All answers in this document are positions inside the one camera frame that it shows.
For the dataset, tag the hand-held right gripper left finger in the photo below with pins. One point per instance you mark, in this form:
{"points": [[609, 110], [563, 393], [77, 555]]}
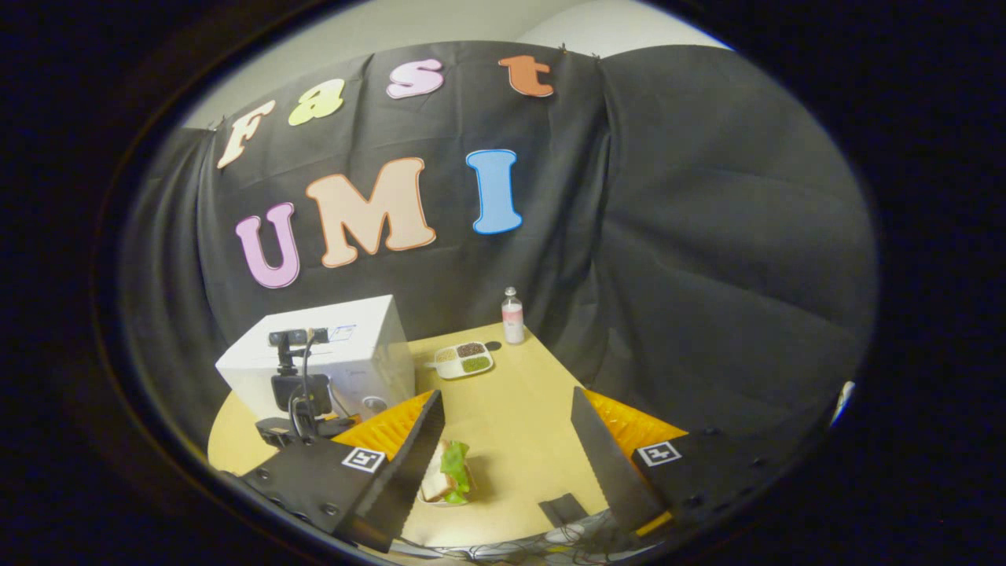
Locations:
{"points": [[409, 479]]}

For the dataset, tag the white divided seed dish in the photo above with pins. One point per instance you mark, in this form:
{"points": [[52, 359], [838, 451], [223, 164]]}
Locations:
{"points": [[464, 360]]}

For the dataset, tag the small clear bottle pink label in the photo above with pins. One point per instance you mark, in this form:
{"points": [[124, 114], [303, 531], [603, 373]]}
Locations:
{"points": [[513, 318]]}

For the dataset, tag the lettuce sandwich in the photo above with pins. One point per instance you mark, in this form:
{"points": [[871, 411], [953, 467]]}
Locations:
{"points": [[454, 468]]}

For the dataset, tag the white microwave oven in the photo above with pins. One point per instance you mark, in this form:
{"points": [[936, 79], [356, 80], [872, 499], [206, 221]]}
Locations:
{"points": [[361, 362]]}

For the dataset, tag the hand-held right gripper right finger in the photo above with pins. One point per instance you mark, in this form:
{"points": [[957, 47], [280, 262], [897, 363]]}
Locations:
{"points": [[601, 464]]}

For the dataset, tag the white ribbed tray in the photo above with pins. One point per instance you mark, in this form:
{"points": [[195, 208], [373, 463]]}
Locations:
{"points": [[438, 501]]}

